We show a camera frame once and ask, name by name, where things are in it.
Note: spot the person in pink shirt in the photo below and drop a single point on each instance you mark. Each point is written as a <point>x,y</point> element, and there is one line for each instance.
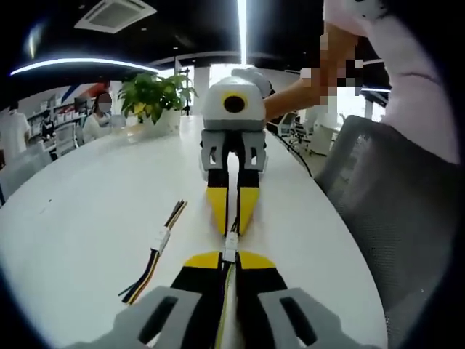
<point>410,72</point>

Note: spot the green potted plant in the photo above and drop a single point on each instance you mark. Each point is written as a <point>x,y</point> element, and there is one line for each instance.
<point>152,92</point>

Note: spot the white office chair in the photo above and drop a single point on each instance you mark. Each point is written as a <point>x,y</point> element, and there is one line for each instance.
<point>290,125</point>

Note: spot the grey mesh office chair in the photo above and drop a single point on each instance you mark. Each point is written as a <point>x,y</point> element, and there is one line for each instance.
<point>392,218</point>

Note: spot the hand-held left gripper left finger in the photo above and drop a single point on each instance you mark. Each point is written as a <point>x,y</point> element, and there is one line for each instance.
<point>189,291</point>

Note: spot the ceiling air conditioner vent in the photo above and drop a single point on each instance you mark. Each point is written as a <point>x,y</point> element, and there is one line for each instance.
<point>114,14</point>

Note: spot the white plant pot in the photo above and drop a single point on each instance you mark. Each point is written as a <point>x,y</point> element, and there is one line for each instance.
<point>165,121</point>

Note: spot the curved ceiling light strip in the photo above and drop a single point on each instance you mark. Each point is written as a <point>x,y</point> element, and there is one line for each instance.
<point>83,62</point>

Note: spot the straight ceiling light strip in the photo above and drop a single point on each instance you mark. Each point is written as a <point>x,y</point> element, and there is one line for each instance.
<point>242,29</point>

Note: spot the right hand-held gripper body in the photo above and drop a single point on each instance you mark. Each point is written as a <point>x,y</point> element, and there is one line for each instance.
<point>232,105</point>

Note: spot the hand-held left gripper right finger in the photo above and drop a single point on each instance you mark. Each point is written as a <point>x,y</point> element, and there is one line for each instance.
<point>269,291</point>

